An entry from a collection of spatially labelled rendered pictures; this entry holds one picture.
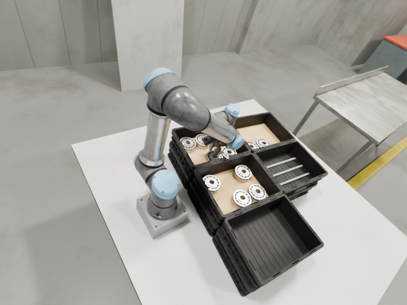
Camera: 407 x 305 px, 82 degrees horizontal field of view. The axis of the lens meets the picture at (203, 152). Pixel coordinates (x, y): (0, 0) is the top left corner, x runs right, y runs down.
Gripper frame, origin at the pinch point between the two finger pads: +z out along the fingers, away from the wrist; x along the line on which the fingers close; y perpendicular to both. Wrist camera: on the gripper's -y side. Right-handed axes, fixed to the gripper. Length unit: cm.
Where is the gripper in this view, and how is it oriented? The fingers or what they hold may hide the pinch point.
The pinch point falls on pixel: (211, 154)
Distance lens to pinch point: 140.6
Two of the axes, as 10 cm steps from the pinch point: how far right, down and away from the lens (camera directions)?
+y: 8.8, -1.7, 4.5
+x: -4.2, -7.3, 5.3
